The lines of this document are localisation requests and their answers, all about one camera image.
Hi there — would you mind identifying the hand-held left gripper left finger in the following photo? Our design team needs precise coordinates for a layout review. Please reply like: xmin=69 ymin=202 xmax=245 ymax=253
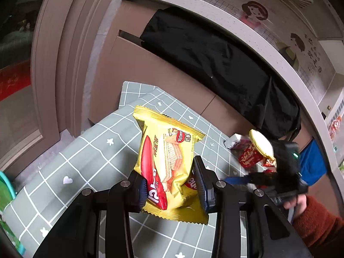
xmin=32 ymin=170 xmax=148 ymax=258

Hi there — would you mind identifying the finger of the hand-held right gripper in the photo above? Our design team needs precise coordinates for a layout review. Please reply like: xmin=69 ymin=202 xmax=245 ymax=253
xmin=225 ymin=173 xmax=272 ymax=187

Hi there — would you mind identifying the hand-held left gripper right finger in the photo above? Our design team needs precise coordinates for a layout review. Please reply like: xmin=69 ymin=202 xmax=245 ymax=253
xmin=192 ymin=155 xmax=313 ymax=258

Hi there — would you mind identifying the instant noodle cup yellow lid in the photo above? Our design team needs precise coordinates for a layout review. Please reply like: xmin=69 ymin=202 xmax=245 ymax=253
xmin=239 ymin=129 xmax=277 ymax=168

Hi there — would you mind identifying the pink white packet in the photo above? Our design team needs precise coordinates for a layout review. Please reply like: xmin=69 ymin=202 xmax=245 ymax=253
xmin=224 ymin=134 xmax=252 ymax=149

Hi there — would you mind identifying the yellow wafer packet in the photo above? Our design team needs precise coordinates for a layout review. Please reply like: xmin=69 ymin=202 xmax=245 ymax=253
xmin=133 ymin=105 xmax=209 ymax=226

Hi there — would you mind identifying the person's right forearm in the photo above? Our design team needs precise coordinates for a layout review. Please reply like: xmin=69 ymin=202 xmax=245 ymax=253
xmin=292 ymin=195 xmax=344 ymax=258

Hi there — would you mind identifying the person's right hand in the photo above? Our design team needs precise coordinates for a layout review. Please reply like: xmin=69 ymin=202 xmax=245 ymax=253
xmin=282 ymin=193 xmax=308 ymax=221

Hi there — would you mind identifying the blue towel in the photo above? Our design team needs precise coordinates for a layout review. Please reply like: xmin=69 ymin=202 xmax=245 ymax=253
xmin=298 ymin=139 xmax=328 ymax=186

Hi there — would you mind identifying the orange capped red label bottle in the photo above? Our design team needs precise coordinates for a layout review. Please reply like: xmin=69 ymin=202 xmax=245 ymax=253
xmin=329 ymin=115 xmax=344 ymax=140

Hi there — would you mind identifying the green checked tablecloth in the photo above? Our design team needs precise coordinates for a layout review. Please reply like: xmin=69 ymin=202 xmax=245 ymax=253
xmin=1 ymin=81 xmax=269 ymax=258

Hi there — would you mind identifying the black cloth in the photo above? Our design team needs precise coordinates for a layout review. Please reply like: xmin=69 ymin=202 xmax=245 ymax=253
xmin=140 ymin=7 xmax=302 ymax=141

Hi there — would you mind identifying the teal plastic basin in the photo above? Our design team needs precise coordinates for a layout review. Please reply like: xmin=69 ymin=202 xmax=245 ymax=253
xmin=0 ymin=170 xmax=26 ymax=256

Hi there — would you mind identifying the red paper banner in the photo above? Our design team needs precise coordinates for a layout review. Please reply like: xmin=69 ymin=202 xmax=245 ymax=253
xmin=0 ymin=60 xmax=31 ymax=101

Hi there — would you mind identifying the cartoon wall sticker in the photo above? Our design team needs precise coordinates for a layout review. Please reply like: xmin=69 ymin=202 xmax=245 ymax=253
xmin=199 ymin=0 xmax=336 ymax=105

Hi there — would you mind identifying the beige door frame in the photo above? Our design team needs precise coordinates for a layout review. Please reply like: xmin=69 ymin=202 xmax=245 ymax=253
xmin=31 ymin=0 xmax=127 ymax=140

